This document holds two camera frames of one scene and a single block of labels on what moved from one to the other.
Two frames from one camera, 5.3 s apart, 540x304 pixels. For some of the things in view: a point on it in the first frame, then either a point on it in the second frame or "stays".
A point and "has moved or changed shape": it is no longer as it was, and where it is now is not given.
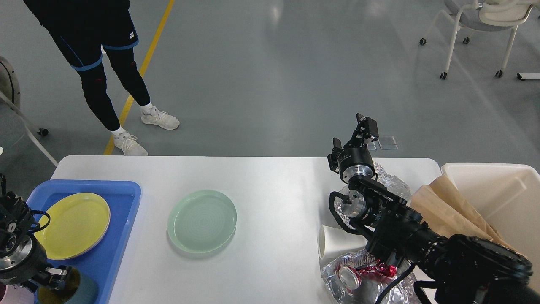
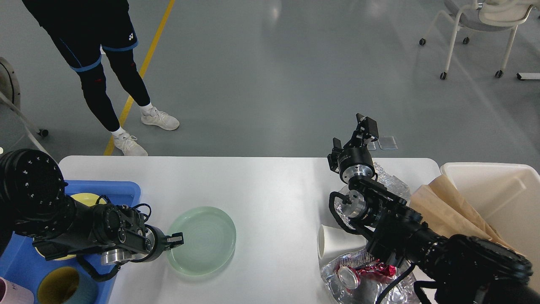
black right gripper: x=355 y=161 stays
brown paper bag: x=442 y=206 stays
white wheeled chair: x=486 y=15 stays
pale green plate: x=201 y=221 has moved or changed shape
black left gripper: x=20 y=265 to x=141 y=243
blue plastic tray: x=122 y=197 stays
